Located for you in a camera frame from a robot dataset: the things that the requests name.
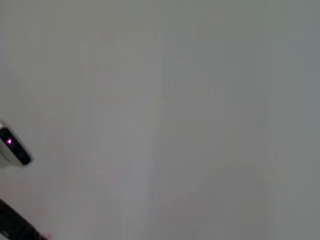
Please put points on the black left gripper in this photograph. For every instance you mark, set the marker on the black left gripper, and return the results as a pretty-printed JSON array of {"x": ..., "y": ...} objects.
[{"x": 15, "y": 225}]

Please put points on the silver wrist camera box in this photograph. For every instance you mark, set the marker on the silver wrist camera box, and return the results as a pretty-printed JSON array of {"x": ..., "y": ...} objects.
[{"x": 12, "y": 147}]

